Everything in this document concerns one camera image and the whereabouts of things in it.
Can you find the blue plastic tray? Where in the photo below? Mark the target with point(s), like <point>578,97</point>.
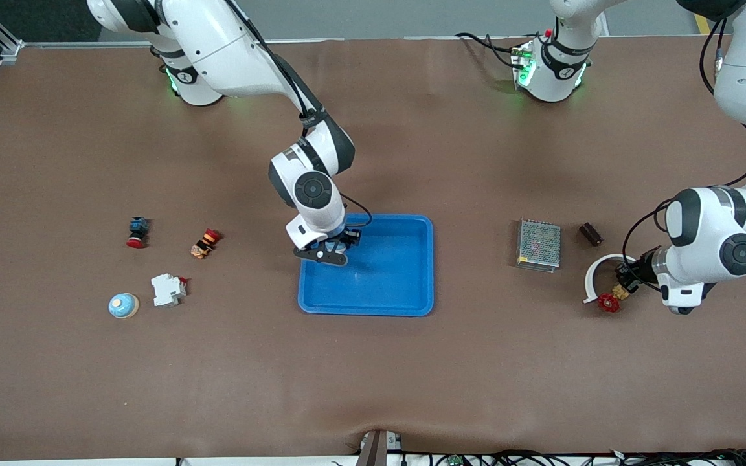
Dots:
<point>386,285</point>

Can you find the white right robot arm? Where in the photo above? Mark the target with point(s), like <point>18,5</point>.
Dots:
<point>230,52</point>

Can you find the white circuit breaker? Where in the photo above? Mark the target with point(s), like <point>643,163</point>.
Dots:
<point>167,290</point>

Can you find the orange red push button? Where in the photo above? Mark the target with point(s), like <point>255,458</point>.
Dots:
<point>204,243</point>

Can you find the white curved pipe clamp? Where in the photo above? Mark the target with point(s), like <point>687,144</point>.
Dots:
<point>596,272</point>

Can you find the red mushroom button blue body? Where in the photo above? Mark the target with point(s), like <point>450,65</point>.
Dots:
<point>138,232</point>

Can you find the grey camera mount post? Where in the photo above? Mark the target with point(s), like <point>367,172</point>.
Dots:
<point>378,450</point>

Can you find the small green circuit board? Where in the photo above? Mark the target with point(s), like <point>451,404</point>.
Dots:
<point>454,460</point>

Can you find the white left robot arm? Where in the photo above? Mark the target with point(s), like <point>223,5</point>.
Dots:
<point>742,84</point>

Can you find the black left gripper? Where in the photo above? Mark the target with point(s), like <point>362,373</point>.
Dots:
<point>636,270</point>

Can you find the metal mesh power supply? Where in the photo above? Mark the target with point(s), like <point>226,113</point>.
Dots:
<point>539,244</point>

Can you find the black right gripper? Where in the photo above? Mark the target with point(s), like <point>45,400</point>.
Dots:
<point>349,237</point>

